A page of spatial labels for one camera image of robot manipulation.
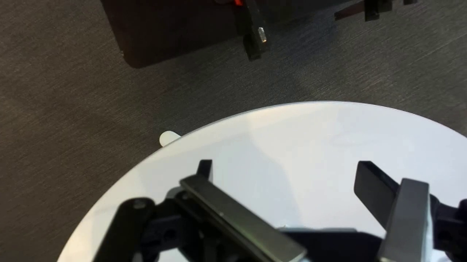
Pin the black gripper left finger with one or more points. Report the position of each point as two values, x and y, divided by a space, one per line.
228 219

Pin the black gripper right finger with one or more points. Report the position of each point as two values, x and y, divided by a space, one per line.
409 219

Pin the white table foot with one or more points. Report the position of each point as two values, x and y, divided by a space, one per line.
168 139

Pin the black clamp bracket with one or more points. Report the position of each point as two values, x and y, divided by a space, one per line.
253 34

